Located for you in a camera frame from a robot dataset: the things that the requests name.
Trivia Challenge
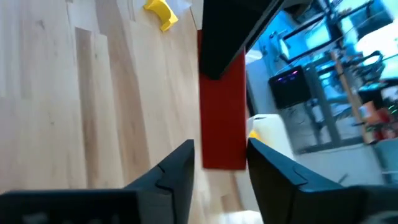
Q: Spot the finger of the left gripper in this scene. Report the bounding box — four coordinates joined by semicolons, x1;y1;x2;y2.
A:
198;0;285;81

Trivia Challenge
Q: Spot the red rectangular block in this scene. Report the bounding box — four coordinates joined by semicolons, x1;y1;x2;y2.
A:
198;29;249;171

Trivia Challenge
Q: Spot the yellow arch block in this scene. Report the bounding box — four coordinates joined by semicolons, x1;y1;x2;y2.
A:
142;0;180;32

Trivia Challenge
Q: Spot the white plastic bin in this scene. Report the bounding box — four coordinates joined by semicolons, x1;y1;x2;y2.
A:
248;113;295;161

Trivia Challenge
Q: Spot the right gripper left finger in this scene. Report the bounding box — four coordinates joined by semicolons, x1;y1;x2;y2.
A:
124;139;195;224

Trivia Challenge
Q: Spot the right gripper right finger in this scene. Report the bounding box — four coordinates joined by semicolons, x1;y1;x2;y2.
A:
247;139;358;224

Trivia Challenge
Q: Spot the black computer with lights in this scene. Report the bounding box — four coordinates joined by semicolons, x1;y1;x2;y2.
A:
269;65;312;110

